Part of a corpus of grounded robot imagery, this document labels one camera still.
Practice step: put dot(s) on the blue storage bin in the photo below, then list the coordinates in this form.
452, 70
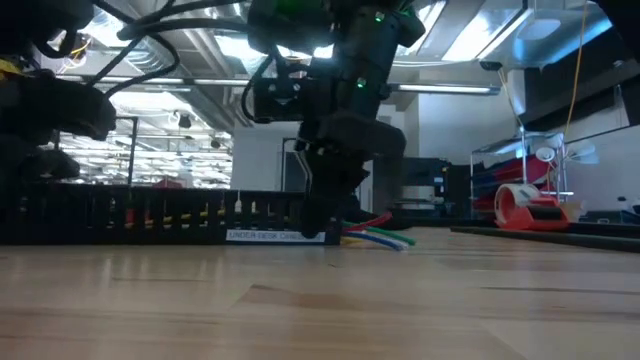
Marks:
492, 167

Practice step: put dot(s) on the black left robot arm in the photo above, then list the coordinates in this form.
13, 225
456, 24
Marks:
30, 25

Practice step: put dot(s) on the silver ventilation duct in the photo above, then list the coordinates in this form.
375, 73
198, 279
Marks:
200, 60

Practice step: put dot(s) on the ceiling light panel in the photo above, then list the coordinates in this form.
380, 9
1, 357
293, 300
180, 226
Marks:
470, 45

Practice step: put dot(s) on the orange tape dispenser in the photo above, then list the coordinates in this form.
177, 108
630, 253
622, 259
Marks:
515, 217

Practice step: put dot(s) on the red storage bin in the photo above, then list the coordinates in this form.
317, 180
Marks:
520, 172
485, 201

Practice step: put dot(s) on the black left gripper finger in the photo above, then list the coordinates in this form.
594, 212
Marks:
11, 160
50, 165

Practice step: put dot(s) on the black raceway cover strip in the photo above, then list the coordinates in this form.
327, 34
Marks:
575, 241

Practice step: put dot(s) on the black equipment cabinet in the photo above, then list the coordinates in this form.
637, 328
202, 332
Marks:
425, 175

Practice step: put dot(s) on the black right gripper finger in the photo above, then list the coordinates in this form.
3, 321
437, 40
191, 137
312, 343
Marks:
325, 195
357, 180

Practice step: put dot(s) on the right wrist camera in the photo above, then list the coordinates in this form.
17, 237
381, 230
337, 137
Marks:
285, 100

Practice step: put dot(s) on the black rig frame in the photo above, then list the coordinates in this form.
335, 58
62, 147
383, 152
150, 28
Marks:
134, 150

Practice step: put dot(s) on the grey whiteboard panel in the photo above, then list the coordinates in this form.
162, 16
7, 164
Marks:
615, 175

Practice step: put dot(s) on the black ceiling sensor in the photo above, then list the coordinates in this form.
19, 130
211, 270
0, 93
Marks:
491, 65

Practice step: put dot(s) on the ceiling light strip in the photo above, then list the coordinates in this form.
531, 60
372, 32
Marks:
440, 89

